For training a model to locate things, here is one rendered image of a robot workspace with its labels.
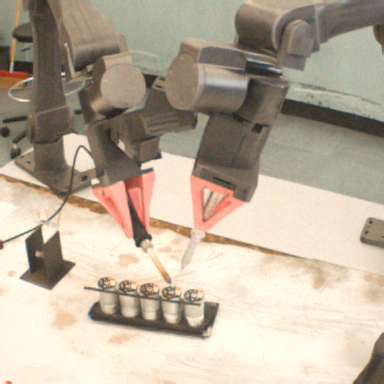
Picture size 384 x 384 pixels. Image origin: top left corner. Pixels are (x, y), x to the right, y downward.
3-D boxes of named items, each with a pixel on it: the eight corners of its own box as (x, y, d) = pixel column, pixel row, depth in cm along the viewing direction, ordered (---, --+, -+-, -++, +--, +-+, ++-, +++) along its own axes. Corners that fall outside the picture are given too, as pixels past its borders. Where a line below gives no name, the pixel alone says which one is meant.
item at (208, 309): (91, 323, 83) (89, 317, 83) (106, 293, 89) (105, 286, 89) (209, 342, 80) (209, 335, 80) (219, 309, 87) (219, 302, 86)
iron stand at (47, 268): (70, 291, 95) (83, 229, 96) (42, 290, 87) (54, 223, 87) (39, 280, 97) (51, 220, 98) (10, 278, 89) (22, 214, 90)
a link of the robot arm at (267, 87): (230, 131, 64) (255, 73, 61) (202, 103, 68) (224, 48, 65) (281, 135, 68) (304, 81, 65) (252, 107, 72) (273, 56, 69)
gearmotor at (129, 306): (124, 308, 85) (121, 278, 82) (142, 311, 84) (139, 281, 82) (119, 319, 82) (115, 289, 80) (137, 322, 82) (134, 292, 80)
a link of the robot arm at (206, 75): (201, 124, 59) (231, 3, 54) (155, 96, 65) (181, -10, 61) (293, 130, 65) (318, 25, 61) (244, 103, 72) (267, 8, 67)
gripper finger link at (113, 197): (174, 226, 84) (154, 154, 83) (125, 243, 80) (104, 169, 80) (151, 227, 90) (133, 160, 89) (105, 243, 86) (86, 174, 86)
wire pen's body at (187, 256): (191, 266, 78) (224, 191, 72) (178, 262, 78) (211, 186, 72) (192, 259, 79) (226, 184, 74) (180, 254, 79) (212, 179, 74)
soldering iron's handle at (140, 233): (151, 244, 85) (108, 174, 91) (154, 233, 84) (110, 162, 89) (134, 250, 84) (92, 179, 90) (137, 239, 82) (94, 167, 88)
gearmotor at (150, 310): (144, 311, 84) (142, 281, 82) (162, 314, 84) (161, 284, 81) (139, 323, 82) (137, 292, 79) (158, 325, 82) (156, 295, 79)
